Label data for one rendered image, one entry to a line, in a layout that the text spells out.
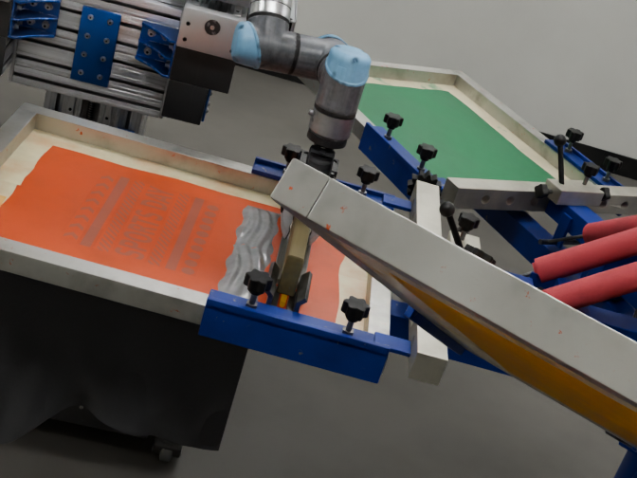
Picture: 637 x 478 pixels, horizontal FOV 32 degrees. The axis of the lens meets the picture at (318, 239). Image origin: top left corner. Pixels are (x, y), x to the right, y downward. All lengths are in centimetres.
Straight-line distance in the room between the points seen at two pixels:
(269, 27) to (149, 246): 44
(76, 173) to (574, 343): 149
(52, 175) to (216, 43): 52
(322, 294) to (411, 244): 112
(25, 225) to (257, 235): 43
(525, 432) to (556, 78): 272
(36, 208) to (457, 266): 128
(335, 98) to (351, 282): 35
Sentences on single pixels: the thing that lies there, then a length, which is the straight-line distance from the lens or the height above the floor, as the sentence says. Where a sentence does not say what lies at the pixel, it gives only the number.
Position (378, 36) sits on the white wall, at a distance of 582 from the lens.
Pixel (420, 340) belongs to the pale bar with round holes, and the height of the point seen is 104.
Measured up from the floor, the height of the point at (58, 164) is 95.
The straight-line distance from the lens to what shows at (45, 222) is 198.
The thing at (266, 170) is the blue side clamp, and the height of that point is 100.
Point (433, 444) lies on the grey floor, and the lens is 340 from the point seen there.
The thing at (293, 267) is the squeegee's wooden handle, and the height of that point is 104.
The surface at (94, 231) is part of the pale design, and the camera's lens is 198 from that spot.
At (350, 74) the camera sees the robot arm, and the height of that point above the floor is 133.
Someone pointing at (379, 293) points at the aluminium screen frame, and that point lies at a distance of 195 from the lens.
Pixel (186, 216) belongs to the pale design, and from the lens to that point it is 210.
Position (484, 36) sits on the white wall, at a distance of 584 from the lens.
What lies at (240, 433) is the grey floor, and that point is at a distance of 317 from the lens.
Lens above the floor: 190
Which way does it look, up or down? 26 degrees down
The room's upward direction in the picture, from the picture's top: 17 degrees clockwise
